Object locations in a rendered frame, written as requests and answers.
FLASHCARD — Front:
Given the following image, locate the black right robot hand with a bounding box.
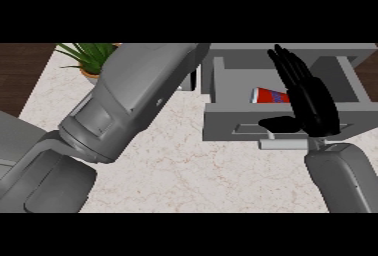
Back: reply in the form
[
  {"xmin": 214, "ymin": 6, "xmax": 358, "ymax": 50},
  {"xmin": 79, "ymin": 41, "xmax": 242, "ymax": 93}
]
[{"xmin": 257, "ymin": 43, "xmax": 343, "ymax": 138}]

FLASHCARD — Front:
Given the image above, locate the red can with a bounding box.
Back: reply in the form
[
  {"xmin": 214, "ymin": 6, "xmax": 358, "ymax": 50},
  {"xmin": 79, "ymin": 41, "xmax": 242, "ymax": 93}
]
[{"xmin": 250, "ymin": 86, "xmax": 291, "ymax": 104}]

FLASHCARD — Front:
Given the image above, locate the grey open drawer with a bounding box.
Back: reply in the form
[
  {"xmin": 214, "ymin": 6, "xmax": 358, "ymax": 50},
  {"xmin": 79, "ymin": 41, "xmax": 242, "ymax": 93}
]
[{"xmin": 211, "ymin": 55, "xmax": 374, "ymax": 105}]

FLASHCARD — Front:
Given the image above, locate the grey drawer front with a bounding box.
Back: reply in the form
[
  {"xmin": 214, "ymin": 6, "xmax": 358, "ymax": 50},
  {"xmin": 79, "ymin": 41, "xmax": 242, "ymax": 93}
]
[{"xmin": 201, "ymin": 101, "xmax": 378, "ymax": 142}]

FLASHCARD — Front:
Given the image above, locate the grey cabinet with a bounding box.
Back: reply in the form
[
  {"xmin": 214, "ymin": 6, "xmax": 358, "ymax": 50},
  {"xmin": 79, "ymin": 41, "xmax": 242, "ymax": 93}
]
[{"xmin": 179, "ymin": 43, "xmax": 378, "ymax": 96}]

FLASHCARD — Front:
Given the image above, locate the green potted plant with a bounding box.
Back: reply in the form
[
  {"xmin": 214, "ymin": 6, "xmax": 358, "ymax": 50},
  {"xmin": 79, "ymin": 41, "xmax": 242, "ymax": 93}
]
[{"xmin": 55, "ymin": 43, "xmax": 123, "ymax": 86}]

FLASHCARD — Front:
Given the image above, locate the pale drawer handle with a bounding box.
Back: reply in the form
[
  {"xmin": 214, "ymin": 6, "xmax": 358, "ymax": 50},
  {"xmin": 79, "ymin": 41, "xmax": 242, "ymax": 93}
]
[{"xmin": 259, "ymin": 130, "xmax": 315, "ymax": 151}]

